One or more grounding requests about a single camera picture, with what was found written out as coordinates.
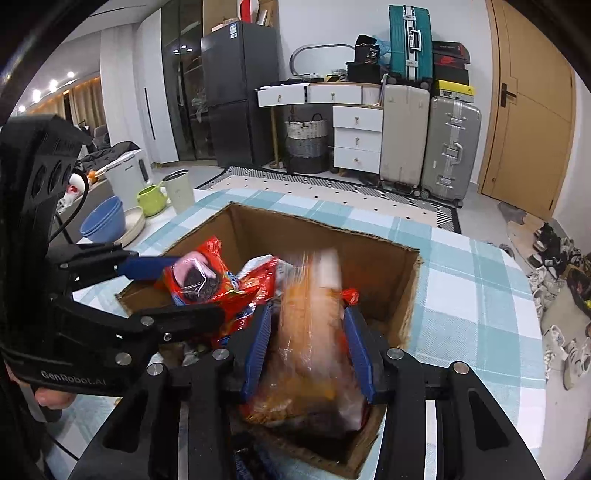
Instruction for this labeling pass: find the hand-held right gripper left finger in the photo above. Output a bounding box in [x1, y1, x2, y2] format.
[90, 302, 278, 480]

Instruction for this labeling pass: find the person's left hand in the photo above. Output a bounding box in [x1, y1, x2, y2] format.
[4, 364, 78, 411]

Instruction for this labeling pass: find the red cookie packet pink print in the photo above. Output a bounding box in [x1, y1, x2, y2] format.
[154, 236, 259, 349]

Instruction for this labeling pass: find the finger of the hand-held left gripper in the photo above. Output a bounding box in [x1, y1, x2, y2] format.
[129, 302, 227, 344]
[46, 241, 185, 296]

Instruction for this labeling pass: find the beige cup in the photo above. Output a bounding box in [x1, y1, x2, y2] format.
[161, 169, 195, 214]

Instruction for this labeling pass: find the dark glass cabinet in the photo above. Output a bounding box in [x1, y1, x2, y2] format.
[161, 0, 218, 163]

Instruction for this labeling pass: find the white drawer cabinet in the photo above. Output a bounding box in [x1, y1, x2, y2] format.
[256, 82, 385, 172]

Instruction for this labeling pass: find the arched metal frame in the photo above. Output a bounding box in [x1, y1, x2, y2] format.
[290, 43, 356, 77]

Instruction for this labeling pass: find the woven basket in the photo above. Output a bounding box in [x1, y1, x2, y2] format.
[284, 113, 331, 175]

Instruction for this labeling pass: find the green pitcher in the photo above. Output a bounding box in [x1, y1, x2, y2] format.
[136, 181, 172, 217]

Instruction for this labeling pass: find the yellow box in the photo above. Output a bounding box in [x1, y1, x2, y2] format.
[436, 79, 475, 103]

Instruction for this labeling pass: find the teal suitcase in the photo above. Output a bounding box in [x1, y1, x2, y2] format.
[388, 4, 435, 89]

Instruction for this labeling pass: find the pile of shoes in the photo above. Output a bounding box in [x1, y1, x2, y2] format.
[526, 222, 591, 393]

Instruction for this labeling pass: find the grey door mat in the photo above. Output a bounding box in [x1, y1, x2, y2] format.
[498, 202, 527, 224]

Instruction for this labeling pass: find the silver suitcase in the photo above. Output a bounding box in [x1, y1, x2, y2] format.
[420, 96, 483, 208]

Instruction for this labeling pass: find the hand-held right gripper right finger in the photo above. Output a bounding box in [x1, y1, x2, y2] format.
[342, 305, 548, 480]

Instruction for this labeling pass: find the cream bowl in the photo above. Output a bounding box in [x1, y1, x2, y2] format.
[115, 206, 147, 247]

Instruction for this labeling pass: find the white appliance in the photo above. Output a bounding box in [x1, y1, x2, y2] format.
[105, 148, 155, 199]

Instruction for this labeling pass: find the brown cardboard box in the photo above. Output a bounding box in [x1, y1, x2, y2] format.
[115, 202, 424, 480]

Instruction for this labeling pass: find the beige suitcase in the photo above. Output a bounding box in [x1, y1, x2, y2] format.
[379, 83, 431, 193]

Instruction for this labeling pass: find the black shoe box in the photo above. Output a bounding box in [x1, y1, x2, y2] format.
[431, 41, 471, 64]

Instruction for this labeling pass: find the black refrigerator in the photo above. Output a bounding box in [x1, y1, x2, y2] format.
[200, 20, 281, 168]

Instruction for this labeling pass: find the black jacket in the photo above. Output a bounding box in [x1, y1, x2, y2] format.
[78, 141, 139, 174]

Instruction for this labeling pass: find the black bag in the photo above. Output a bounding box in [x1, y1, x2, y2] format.
[346, 34, 385, 84]

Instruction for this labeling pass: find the blue bowl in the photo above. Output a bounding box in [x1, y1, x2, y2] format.
[79, 195, 126, 243]

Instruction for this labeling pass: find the teal plaid tablecloth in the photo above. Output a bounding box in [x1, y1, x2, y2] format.
[46, 187, 548, 480]

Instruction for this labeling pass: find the wooden door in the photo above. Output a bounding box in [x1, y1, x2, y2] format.
[478, 0, 575, 221]

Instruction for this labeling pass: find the clear cracker packet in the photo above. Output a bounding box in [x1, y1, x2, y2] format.
[245, 249, 372, 435]

